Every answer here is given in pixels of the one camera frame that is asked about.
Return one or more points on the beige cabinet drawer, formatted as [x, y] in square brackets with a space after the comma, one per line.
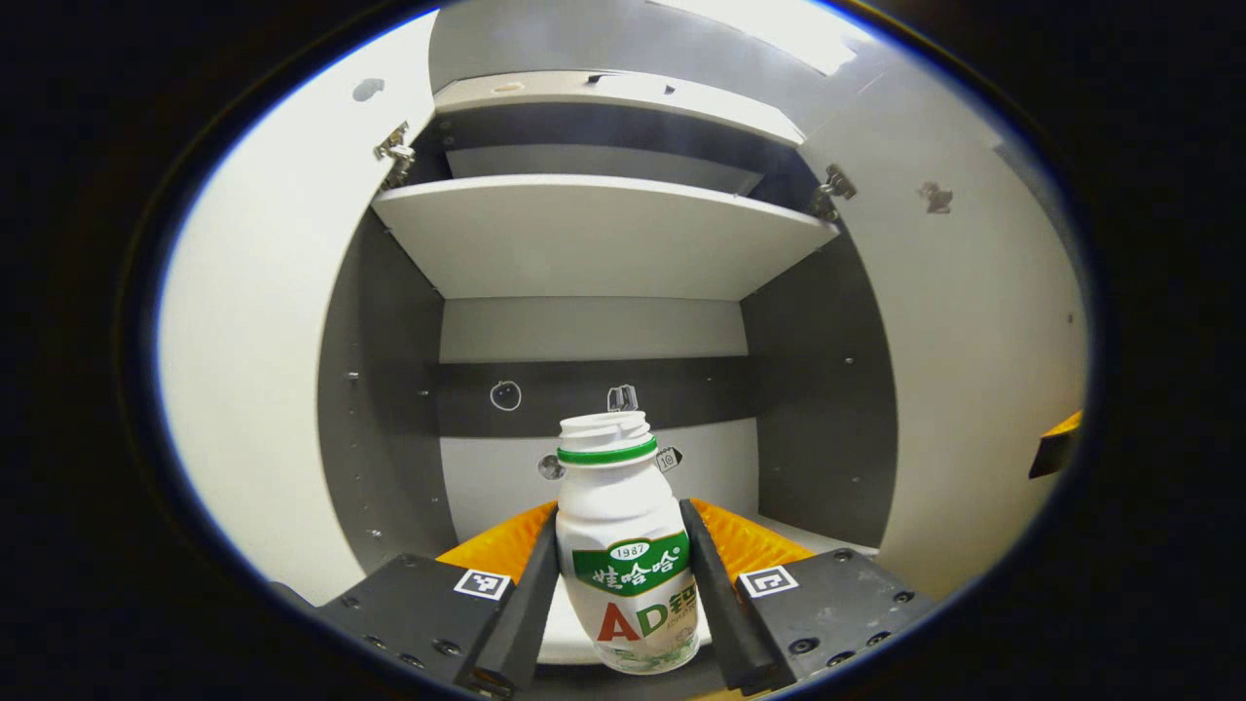
[623, 95]

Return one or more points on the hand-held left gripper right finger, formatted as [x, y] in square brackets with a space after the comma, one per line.
[725, 623]

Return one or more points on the white cabinet shelf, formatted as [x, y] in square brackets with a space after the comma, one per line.
[594, 239]

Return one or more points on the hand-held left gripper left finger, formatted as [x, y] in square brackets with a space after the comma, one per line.
[531, 613]

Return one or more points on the grey cabinet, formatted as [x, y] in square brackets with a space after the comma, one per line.
[827, 409]

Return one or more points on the light grey cabinet door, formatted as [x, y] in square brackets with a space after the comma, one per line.
[263, 341]
[983, 341]

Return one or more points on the white bottle with green label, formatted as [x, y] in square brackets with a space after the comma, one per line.
[623, 516]

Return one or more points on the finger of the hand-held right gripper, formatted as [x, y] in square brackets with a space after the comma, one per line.
[1051, 456]

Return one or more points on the metal door hinge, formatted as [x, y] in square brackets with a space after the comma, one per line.
[834, 191]
[396, 154]

